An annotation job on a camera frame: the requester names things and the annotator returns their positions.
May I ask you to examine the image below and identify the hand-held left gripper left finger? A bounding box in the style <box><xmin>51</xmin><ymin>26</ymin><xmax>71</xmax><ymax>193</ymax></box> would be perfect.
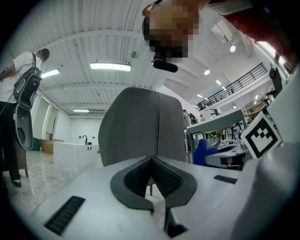
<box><xmin>30</xmin><ymin>155</ymin><xmax>166</xmax><ymax>240</ymax></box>

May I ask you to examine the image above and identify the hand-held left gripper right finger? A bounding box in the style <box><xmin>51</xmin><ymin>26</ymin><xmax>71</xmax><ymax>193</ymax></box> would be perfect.
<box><xmin>151</xmin><ymin>156</ymin><xmax>257</xmax><ymax>240</ymax></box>

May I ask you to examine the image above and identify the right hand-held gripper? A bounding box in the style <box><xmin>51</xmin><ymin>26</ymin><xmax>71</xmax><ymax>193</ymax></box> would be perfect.
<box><xmin>203</xmin><ymin>111</ymin><xmax>283</xmax><ymax>170</ymax></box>

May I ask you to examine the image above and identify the grey chair with blue seat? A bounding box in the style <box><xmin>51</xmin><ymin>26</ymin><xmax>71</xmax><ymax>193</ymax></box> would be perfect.
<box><xmin>97</xmin><ymin>86</ymin><xmax>188</xmax><ymax>196</ymax></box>

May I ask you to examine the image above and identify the grey table white top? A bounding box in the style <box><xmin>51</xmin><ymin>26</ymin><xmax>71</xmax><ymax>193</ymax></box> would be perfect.
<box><xmin>186</xmin><ymin>109</ymin><xmax>247</xmax><ymax>165</ymax></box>

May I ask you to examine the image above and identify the white island counter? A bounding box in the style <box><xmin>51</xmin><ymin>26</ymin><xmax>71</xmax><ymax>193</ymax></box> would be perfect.
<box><xmin>53</xmin><ymin>135</ymin><xmax>99</xmax><ymax>172</ymax></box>

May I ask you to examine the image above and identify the black balcony railing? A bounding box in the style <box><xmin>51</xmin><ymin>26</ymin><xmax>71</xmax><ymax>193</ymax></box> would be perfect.
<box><xmin>197</xmin><ymin>62</ymin><xmax>268</xmax><ymax>111</ymax></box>

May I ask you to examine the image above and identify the cardboard box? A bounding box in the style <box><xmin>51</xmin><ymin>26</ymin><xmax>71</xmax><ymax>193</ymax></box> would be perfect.
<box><xmin>41</xmin><ymin>139</ymin><xmax>64</xmax><ymax>155</ymax></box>

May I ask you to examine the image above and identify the dark wooden cabinet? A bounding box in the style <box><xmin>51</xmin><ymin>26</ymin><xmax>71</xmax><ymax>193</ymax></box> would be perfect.
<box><xmin>15</xmin><ymin>138</ymin><xmax>29</xmax><ymax>178</ymax></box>

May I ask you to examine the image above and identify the grey shell backpack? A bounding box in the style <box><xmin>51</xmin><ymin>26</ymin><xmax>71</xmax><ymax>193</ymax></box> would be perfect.
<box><xmin>13</xmin><ymin>67</ymin><xmax>43</xmax><ymax>151</ymax></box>

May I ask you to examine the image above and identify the white ceiling air conditioner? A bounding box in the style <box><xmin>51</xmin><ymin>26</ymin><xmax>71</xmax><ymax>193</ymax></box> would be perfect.
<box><xmin>210</xmin><ymin>19</ymin><xmax>234</xmax><ymax>45</ymax></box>

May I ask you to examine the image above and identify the person's red shirt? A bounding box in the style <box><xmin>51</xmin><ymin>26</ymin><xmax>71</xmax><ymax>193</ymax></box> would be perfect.
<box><xmin>220</xmin><ymin>0</ymin><xmax>298</xmax><ymax>68</ymax></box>

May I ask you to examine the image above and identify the person's head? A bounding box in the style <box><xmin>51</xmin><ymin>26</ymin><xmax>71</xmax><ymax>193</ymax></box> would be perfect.
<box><xmin>142</xmin><ymin>0</ymin><xmax>204</xmax><ymax>64</ymax></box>

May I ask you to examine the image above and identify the black head camera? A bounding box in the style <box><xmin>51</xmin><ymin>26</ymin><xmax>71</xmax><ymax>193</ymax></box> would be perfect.
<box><xmin>150</xmin><ymin>54</ymin><xmax>179</xmax><ymax>73</ymax></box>

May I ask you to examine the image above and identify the grey right shoulder strap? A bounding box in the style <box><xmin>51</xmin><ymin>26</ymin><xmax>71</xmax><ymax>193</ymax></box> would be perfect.
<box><xmin>206</xmin><ymin>0</ymin><xmax>255</xmax><ymax>16</ymax></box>

